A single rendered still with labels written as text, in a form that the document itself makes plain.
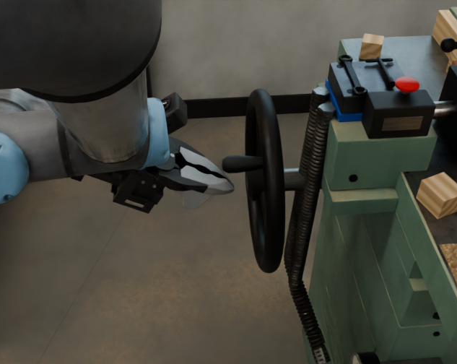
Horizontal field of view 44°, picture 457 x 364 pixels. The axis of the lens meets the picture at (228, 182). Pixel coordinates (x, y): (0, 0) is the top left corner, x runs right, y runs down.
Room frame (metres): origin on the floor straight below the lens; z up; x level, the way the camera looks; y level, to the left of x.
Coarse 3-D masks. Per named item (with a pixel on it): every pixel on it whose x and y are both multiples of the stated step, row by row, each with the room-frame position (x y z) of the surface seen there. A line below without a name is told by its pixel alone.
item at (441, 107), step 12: (456, 72) 0.68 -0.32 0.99; (444, 84) 0.70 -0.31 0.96; (456, 84) 0.67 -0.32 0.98; (444, 96) 0.69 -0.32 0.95; (456, 96) 0.66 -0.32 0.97; (444, 108) 0.65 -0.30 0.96; (456, 108) 0.65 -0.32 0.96; (444, 120) 0.67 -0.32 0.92; (456, 120) 0.64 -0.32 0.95; (444, 132) 0.66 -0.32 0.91; (456, 132) 0.63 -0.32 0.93; (456, 144) 0.62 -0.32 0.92
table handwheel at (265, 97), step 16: (256, 96) 0.69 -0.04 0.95; (256, 112) 0.66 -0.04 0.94; (272, 112) 0.65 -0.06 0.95; (256, 128) 0.69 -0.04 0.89; (272, 128) 0.61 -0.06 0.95; (256, 144) 0.68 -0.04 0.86; (272, 144) 0.59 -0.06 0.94; (272, 160) 0.57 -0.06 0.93; (256, 176) 0.64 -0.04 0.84; (272, 176) 0.56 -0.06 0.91; (288, 176) 0.65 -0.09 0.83; (304, 176) 0.65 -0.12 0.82; (256, 192) 0.63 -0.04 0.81; (272, 192) 0.54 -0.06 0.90; (256, 208) 0.70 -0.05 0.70; (272, 208) 0.53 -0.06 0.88; (256, 224) 0.67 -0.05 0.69; (272, 224) 0.52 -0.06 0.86; (256, 240) 0.63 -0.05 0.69; (272, 240) 0.51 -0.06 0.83; (256, 256) 0.59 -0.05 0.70; (272, 256) 0.51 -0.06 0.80
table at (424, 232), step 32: (416, 64) 0.86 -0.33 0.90; (448, 160) 0.60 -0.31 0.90; (352, 192) 0.57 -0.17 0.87; (384, 192) 0.57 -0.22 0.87; (416, 192) 0.54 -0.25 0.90; (416, 224) 0.50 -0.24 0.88; (448, 224) 0.48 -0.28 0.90; (416, 256) 0.47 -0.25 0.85; (448, 288) 0.39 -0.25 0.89; (448, 320) 0.37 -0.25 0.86
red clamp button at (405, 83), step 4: (396, 80) 0.62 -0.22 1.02; (400, 80) 0.61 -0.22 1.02; (404, 80) 0.61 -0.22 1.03; (408, 80) 0.61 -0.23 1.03; (412, 80) 0.61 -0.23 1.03; (416, 80) 0.62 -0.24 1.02; (396, 84) 0.61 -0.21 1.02; (400, 84) 0.61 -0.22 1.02; (404, 84) 0.61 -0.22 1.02; (408, 84) 0.60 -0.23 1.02; (412, 84) 0.61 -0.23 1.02; (416, 84) 0.61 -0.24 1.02; (400, 88) 0.60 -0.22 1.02; (404, 88) 0.60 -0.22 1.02; (408, 88) 0.60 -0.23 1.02; (412, 88) 0.60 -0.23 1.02; (416, 88) 0.60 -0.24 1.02
